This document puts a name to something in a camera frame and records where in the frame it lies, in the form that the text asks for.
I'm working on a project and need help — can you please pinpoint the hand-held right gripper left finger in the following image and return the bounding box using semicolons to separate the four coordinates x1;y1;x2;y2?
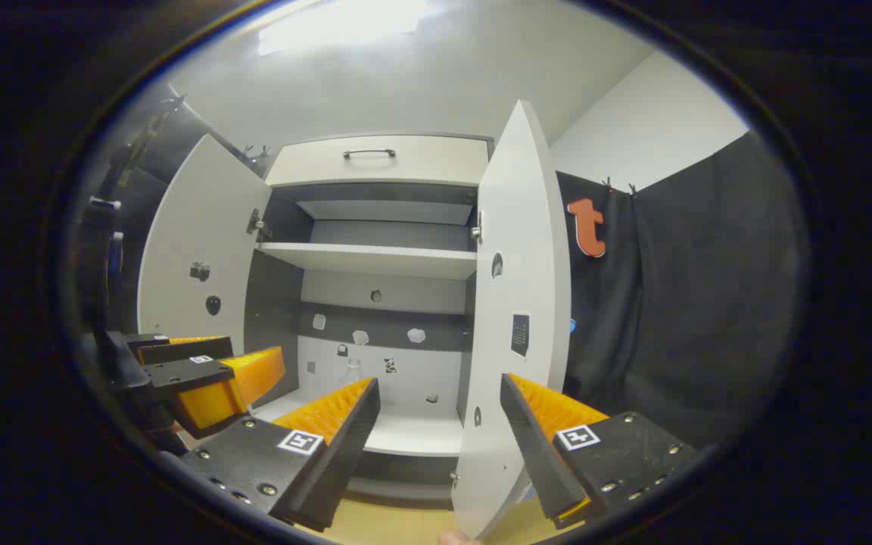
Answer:
160;377;382;532

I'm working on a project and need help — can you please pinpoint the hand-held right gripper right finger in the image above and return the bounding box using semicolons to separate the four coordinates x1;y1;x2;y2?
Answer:
498;372;702;531

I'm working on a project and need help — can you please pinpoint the white cabinet door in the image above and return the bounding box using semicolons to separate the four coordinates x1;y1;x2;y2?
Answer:
137;135;272;357
451;100;573;540

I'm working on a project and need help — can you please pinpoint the white cabinet shelf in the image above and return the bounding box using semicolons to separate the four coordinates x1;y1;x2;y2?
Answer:
257;242;478;281
254;386;467;458

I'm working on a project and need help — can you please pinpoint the white cabinet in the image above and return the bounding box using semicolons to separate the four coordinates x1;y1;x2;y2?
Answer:
243;132;497;502

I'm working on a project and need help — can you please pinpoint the white cabinet drawer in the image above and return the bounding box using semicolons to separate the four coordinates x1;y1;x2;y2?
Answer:
266;135;494;188

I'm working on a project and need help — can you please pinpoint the black backdrop cloth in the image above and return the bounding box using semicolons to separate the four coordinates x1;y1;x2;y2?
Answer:
73;83;811;455

